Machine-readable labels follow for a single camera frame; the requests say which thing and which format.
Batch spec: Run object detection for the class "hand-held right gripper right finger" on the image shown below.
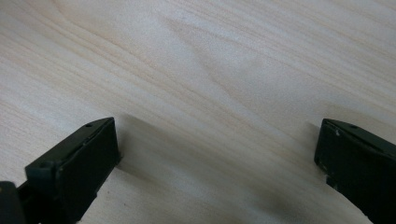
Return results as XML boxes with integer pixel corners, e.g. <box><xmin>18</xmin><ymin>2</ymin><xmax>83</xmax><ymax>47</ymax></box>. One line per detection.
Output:
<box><xmin>313</xmin><ymin>118</ymin><xmax>396</xmax><ymax>224</ymax></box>

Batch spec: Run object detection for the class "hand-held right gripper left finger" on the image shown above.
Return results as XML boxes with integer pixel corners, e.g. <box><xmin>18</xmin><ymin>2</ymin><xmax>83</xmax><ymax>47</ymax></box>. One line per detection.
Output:
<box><xmin>17</xmin><ymin>117</ymin><xmax>121</xmax><ymax>224</ymax></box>

